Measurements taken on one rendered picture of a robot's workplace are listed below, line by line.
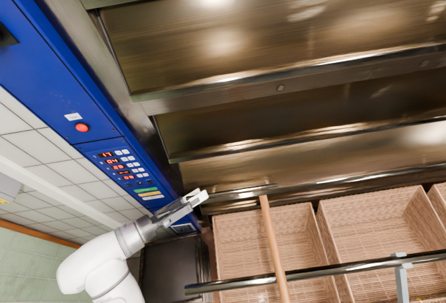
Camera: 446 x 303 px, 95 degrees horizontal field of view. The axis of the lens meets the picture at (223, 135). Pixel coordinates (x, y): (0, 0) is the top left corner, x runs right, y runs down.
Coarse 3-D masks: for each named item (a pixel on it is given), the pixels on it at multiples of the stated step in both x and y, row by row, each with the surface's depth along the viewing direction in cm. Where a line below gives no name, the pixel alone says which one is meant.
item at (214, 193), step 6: (252, 186) 73; (258, 186) 72; (264, 186) 72; (270, 186) 72; (276, 186) 72; (216, 192) 73; (222, 192) 72; (228, 192) 72; (234, 192) 72; (240, 192) 72; (186, 198) 73
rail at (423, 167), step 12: (396, 168) 76; (408, 168) 74; (420, 168) 74; (432, 168) 74; (324, 180) 76; (336, 180) 75; (348, 180) 75; (360, 180) 75; (252, 192) 76; (264, 192) 76; (276, 192) 76
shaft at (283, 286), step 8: (264, 200) 79; (264, 208) 78; (264, 216) 76; (272, 224) 74; (272, 232) 72; (272, 240) 70; (272, 248) 69; (272, 256) 68; (280, 256) 68; (280, 264) 66; (280, 272) 65; (280, 280) 63; (280, 288) 62; (288, 288) 63; (280, 296) 62; (288, 296) 61
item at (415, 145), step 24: (312, 144) 76; (336, 144) 76; (360, 144) 76; (384, 144) 76; (408, 144) 75; (432, 144) 75; (192, 168) 78; (216, 168) 77; (240, 168) 77; (264, 168) 77; (288, 168) 77; (312, 168) 77; (336, 168) 77; (360, 168) 77; (384, 168) 76
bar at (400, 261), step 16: (400, 256) 66; (416, 256) 65; (432, 256) 65; (288, 272) 67; (304, 272) 66; (320, 272) 66; (336, 272) 66; (352, 272) 66; (400, 272) 67; (192, 288) 67; (208, 288) 67; (224, 288) 67; (400, 288) 68
